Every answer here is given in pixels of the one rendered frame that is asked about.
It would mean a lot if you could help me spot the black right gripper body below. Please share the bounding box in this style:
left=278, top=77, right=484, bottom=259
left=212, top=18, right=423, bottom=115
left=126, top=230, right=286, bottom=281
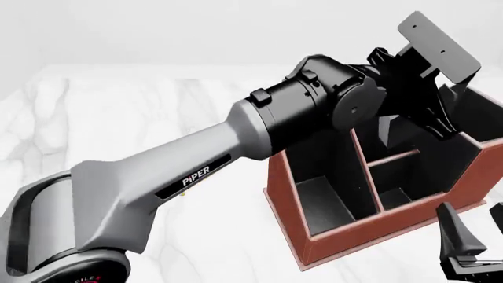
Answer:
left=439, top=253, right=503, bottom=283

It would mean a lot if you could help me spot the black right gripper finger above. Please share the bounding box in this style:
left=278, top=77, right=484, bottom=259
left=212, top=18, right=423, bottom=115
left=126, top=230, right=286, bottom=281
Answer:
left=435, top=202, right=489, bottom=261
left=490, top=200, right=503, bottom=226

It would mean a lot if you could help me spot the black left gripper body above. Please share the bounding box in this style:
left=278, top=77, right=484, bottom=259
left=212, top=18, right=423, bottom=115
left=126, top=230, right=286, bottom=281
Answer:
left=366, top=46, right=463, bottom=140

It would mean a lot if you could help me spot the red-brown desk caddy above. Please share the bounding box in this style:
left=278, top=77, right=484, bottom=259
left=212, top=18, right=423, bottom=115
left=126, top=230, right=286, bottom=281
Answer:
left=262, top=83, right=503, bottom=273

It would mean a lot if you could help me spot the flat dark plate on stalk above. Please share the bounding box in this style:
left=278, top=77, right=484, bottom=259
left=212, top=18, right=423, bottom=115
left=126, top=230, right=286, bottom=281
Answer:
left=395, top=10, right=483, bottom=85

